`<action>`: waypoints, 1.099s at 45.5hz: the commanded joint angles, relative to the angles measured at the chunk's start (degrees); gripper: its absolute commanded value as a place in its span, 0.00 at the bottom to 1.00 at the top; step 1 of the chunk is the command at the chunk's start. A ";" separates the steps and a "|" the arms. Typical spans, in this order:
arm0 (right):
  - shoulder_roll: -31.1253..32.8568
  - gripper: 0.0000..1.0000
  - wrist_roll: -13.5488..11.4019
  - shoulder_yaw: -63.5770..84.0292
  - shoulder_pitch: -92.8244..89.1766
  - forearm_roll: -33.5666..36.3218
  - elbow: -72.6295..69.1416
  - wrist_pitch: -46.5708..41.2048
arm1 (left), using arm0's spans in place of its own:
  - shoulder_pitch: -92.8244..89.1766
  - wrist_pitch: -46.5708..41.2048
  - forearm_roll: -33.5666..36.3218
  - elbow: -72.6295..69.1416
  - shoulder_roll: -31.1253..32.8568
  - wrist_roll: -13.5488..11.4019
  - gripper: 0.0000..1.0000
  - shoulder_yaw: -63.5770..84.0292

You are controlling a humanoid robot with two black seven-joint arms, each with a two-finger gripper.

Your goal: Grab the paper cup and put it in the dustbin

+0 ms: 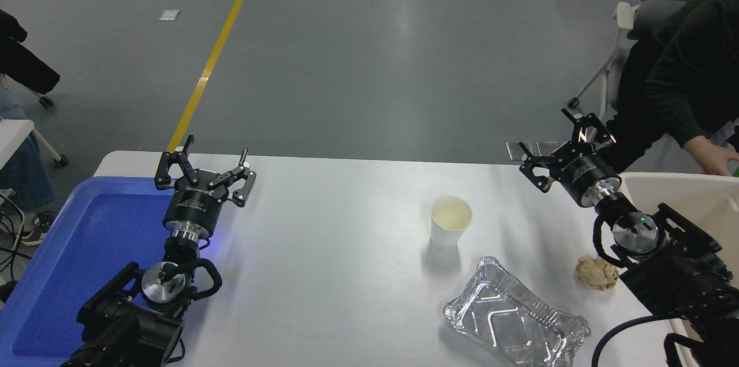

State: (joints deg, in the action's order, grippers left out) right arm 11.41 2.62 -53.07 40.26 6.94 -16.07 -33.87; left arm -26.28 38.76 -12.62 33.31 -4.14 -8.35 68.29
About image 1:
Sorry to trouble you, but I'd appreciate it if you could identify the white paper cup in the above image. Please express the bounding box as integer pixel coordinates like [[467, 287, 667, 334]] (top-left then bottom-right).
[[430, 196, 473, 250]]

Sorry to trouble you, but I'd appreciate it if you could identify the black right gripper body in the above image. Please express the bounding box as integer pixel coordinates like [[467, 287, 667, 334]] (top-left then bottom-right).
[[551, 143, 616, 199]]

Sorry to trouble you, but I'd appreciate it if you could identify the small white table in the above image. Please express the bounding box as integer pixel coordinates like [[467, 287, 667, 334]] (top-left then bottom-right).
[[0, 119, 35, 171]]

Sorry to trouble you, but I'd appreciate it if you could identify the person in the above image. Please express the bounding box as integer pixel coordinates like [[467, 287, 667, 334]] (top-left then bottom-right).
[[0, 87, 58, 245], [600, 0, 739, 178]]

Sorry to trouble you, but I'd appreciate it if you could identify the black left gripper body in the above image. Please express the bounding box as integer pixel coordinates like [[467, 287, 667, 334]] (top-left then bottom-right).
[[162, 168, 230, 232]]

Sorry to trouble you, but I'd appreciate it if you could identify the white-legged chair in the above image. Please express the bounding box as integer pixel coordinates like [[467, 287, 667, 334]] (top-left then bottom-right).
[[0, 73, 70, 167]]

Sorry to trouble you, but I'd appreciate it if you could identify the large pale bin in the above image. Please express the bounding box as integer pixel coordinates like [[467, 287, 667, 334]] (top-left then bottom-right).
[[621, 172, 739, 367]]

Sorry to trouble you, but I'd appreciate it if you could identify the black jacket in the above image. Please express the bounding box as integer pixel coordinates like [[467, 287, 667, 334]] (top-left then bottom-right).
[[0, 9, 61, 95]]

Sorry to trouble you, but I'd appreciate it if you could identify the crumpled tan paper ball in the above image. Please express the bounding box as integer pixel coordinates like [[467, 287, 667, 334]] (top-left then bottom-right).
[[574, 254, 620, 291]]

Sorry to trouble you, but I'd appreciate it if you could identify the person's hand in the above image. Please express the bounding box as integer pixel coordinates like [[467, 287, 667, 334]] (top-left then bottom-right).
[[684, 135, 739, 177]]

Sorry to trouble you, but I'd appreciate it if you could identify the thin black cable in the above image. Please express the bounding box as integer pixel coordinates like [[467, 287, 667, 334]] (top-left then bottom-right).
[[0, 188, 27, 284]]

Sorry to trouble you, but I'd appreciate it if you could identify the blue plastic tray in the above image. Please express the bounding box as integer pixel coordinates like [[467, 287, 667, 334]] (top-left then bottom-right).
[[0, 176, 181, 367]]

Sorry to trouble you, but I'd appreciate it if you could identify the silver foil tray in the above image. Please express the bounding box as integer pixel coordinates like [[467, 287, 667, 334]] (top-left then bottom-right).
[[443, 256, 592, 367]]

